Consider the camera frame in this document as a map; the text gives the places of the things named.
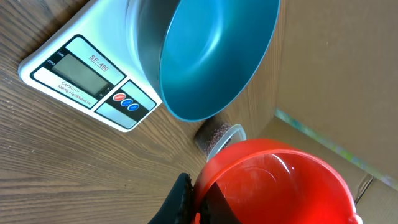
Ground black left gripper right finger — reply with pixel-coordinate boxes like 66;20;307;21
200;182;241;224

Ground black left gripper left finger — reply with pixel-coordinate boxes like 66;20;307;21
149;173;193;224

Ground red scoop with blue handle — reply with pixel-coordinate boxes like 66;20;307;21
193;139;363;224

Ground blue metal bowl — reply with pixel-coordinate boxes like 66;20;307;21
126;0;281;122

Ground white digital kitchen scale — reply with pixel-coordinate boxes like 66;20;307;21
18;0;162;132

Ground clear plastic bean container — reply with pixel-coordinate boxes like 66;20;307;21
206;117;246;162

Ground red beans in container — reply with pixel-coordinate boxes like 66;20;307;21
195;121;231;156

